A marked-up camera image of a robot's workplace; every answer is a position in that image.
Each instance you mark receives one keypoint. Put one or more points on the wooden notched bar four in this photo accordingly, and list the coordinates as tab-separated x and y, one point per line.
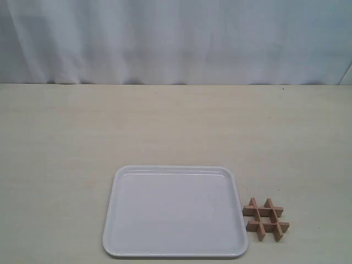
252	226

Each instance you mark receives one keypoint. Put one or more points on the wooden notched bar one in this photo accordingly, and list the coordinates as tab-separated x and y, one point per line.
260	229

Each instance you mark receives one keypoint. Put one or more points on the wooden notched bar two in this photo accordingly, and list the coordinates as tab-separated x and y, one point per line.
278	234

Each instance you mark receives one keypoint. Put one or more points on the white rectangular plastic tray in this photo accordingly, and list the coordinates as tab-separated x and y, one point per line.
176	212

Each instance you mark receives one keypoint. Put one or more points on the white backdrop curtain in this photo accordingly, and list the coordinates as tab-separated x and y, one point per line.
176	42

